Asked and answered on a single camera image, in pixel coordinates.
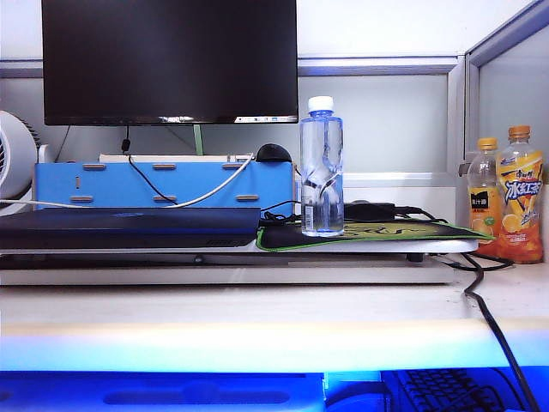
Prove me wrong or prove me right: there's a clear mineral water bottle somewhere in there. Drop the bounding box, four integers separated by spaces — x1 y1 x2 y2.
299 95 346 238

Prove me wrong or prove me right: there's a dark closed laptop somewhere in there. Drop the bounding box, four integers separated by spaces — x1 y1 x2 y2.
0 207 262 250

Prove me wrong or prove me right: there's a small orange juice bottle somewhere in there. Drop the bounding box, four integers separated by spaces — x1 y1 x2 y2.
467 136 503 246

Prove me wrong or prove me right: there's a large yellow iced tea bottle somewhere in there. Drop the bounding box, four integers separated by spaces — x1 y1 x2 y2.
495 124 546 264

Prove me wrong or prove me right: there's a black computer mouse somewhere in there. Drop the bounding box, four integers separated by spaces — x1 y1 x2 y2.
256 143 293 163

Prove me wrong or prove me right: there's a white desk riser platform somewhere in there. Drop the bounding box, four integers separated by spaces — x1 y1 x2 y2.
0 237 480 287

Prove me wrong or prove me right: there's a black power adapter brick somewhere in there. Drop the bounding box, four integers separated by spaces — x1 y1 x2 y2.
344 201 396 221

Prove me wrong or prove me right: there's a black green-edged mouse pad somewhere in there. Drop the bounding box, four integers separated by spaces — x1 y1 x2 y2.
256 217 497 252

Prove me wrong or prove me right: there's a black computer monitor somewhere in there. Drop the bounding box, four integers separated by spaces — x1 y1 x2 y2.
41 0 299 127

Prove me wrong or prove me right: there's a black keyboard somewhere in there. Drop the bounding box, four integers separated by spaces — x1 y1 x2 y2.
393 367 525 412

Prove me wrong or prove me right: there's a white round desk fan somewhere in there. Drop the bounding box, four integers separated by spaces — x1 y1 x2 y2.
0 110 40 216

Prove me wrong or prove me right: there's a thin black looping cable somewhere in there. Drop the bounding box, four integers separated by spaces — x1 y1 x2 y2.
259 199 304 227

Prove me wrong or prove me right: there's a thin black monitor cable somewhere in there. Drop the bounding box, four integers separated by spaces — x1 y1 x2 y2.
121 124 179 206

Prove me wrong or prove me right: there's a thick black power cable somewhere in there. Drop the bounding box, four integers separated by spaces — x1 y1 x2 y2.
393 205 542 412

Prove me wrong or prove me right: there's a white cable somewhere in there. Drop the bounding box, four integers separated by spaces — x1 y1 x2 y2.
0 152 256 210

